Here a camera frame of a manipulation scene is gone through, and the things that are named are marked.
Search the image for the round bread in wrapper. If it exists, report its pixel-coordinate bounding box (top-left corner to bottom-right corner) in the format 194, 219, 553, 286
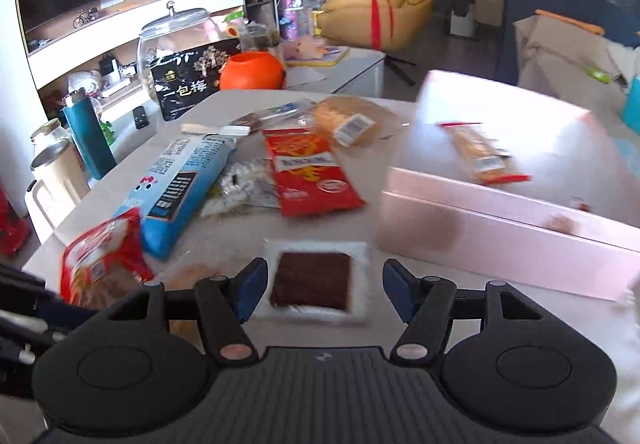
311, 96, 402, 149

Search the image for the white low table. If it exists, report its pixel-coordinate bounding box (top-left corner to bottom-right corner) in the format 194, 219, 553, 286
285, 48, 385, 98

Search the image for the orange biscuit pack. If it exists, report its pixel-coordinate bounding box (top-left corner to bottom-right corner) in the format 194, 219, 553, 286
438, 121, 532, 185

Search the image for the red orange snack packet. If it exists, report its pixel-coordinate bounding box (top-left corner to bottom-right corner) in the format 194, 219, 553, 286
262, 128, 366, 218

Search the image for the yellow armchair with red ribbon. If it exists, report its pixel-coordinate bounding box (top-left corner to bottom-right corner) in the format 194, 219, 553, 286
318, 0, 434, 53

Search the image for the glass jar with lid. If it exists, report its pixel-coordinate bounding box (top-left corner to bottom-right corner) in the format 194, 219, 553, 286
137, 0, 222, 102

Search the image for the orange pumpkin bowl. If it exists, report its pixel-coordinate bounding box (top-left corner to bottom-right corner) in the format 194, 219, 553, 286
219, 51, 286, 90

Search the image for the pink plush toy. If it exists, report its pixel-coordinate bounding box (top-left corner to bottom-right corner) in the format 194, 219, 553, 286
282, 36, 326, 61

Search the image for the pink gift box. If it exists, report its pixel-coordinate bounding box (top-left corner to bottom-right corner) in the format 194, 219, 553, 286
376, 71, 639, 300

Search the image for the grey covered sofa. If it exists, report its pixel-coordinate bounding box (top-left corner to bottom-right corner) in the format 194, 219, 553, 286
514, 15, 639, 126

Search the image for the silver white snack packet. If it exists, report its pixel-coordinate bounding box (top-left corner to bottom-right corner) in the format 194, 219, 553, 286
200, 159, 280, 218

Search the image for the black Chinese text box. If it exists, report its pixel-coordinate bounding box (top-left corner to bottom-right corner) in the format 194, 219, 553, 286
150, 38, 240, 123

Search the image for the blue white snack bag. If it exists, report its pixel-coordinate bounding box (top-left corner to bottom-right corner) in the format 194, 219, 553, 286
116, 133, 239, 260

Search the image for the red Beijing duck snack pouch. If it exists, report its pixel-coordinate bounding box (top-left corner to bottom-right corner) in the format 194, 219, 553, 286
60, 208, 154, 310

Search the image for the white woven table cloth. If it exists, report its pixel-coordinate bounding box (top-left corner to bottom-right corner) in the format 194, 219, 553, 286
22, 88, 640, 444

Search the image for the teal plastic toy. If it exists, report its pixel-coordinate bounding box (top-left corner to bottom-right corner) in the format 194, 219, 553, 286
620, 74, 640, 134

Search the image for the white kettle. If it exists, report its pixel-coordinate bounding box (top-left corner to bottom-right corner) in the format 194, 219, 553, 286
25, 118, 90, 244

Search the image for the dark brown square snack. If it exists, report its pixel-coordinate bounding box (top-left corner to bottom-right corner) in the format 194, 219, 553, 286
254, 238, 371, 325

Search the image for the teal thermos bottle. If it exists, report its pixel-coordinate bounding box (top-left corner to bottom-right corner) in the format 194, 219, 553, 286
63, 87, 116, 180

